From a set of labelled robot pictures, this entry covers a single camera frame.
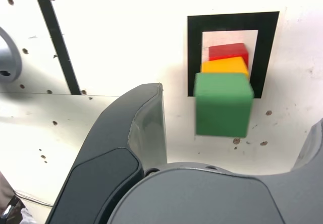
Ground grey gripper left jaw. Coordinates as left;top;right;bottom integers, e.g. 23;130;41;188
46;82;168;224

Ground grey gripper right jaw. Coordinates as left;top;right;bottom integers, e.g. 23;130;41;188
108;118;323;224

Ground green cube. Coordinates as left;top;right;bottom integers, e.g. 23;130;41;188
194;72;254;138

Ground yellow cube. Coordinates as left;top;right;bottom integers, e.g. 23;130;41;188
200;56;250;80

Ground red cube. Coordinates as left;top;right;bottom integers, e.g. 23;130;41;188
208;42;250;68

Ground black tape square outline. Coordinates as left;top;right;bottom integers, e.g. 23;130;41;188
187;11;280;99

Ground black tape strip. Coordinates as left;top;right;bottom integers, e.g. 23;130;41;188
34;0;82;95

